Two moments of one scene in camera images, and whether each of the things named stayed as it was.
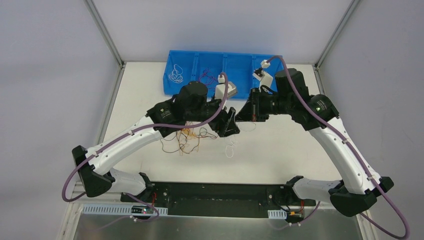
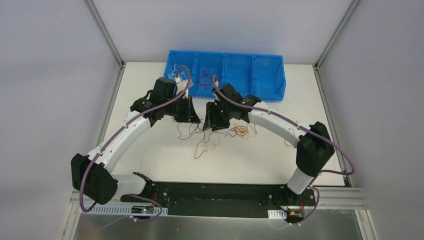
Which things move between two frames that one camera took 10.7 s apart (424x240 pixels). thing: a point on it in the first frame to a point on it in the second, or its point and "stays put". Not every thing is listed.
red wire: x=207 y=78 stays put
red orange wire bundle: x=186 y=140 to x=211 y=138
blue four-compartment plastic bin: x=247 y=72 stays put
